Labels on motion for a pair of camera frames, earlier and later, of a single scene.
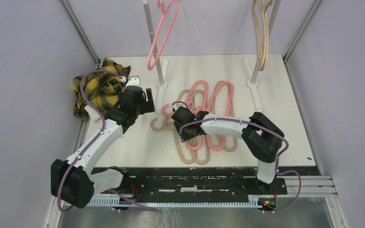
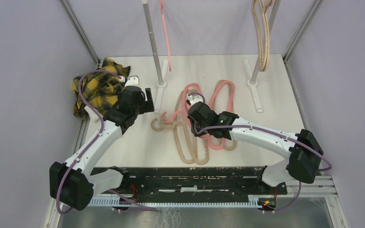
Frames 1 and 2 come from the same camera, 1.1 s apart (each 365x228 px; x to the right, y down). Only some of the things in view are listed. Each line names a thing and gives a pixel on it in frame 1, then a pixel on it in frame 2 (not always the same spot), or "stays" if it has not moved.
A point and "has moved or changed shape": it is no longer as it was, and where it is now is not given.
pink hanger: [205, 83] to [169, 117]
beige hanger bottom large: [199, 152] stays
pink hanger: [164, 6] has moved or changed shape
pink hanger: [228, 111] stays
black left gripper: [149, 105] stays
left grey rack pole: [152, 37] stays
